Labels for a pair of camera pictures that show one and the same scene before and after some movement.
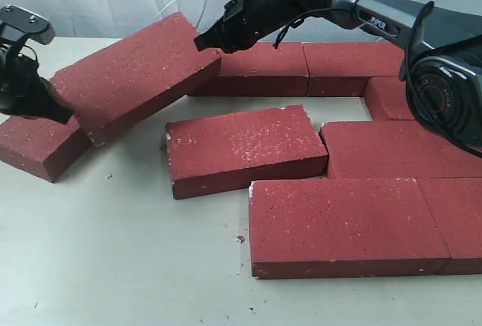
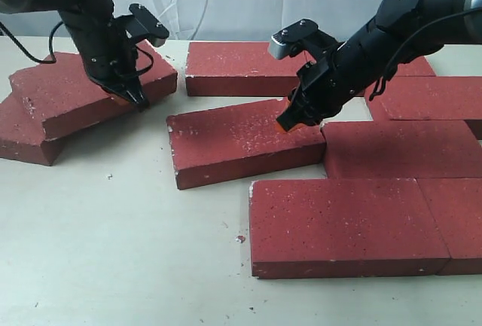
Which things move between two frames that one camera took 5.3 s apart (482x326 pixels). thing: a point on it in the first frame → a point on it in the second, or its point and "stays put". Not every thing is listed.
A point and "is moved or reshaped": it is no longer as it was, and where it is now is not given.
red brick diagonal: [112, 88] is moved or reshaped
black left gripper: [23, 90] → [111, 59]
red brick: [456, 204] stays put
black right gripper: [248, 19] → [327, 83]
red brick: [215, 155] is moved or reshaped
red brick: [404, 149] stays put
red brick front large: [343, 227] stays put
